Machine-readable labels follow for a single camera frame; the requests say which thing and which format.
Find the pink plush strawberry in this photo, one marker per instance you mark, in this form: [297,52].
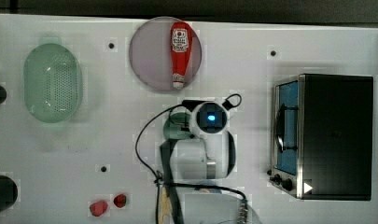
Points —
[98,208]

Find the grey round plate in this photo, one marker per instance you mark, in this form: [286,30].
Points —
[150,54]

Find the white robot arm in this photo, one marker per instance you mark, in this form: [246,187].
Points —
[209,153]

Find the red plush ketchup bottle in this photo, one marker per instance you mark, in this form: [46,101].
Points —
[181,44]

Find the green plastic colander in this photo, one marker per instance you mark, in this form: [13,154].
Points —
[52,81]

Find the green mug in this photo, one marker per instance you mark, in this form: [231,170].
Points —
[177,127]

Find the black round knob lower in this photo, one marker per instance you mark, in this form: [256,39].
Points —
[8,192]

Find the red plush strawberry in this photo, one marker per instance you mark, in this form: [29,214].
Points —
[120,200]

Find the silver toaster oven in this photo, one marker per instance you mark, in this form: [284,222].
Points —
[323,137]

